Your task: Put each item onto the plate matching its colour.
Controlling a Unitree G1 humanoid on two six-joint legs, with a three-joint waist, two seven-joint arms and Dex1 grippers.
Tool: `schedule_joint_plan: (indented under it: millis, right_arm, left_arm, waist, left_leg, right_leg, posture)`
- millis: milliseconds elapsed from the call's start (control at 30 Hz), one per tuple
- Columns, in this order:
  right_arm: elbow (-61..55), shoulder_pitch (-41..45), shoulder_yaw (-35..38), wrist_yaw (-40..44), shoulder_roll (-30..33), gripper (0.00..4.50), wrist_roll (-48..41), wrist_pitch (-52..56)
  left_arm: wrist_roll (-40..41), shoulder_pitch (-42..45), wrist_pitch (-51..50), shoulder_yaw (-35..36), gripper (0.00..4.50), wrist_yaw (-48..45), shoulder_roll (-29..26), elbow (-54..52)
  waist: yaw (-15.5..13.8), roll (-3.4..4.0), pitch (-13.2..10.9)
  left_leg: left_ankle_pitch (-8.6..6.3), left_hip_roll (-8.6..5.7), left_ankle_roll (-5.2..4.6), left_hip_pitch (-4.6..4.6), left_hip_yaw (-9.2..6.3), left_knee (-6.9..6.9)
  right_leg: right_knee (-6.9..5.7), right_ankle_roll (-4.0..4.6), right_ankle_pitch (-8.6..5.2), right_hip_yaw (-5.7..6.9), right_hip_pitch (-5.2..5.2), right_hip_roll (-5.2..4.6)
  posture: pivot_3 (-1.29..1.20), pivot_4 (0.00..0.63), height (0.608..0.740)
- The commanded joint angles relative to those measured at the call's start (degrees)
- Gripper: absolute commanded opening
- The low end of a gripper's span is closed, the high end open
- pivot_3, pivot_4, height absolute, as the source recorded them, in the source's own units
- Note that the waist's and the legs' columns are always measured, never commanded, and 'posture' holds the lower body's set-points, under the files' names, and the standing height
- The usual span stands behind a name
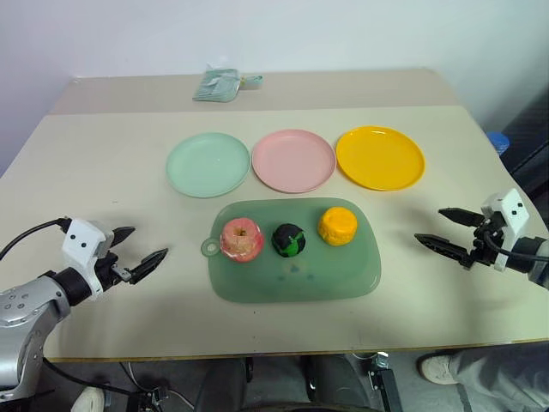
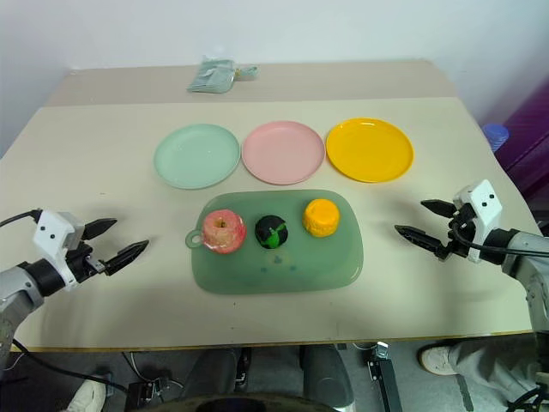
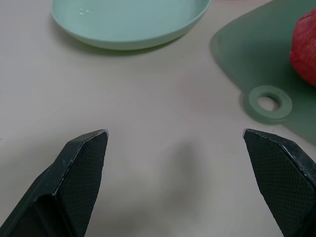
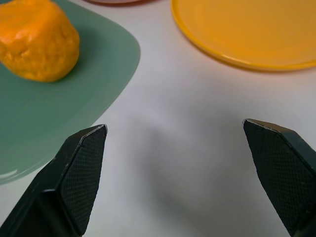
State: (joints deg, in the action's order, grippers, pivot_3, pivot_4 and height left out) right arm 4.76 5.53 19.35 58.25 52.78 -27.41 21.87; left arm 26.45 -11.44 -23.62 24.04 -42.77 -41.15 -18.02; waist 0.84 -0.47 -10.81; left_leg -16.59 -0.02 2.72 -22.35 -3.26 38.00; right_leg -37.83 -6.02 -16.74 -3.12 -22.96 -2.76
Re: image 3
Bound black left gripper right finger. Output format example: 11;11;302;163
242;128;316;237

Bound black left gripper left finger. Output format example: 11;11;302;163
0;128;109;237

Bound light green plate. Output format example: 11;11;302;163
50;0;212;51

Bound red apple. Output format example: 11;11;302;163
289;7;316;87

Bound green cutting board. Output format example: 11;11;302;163
209;0;316;146

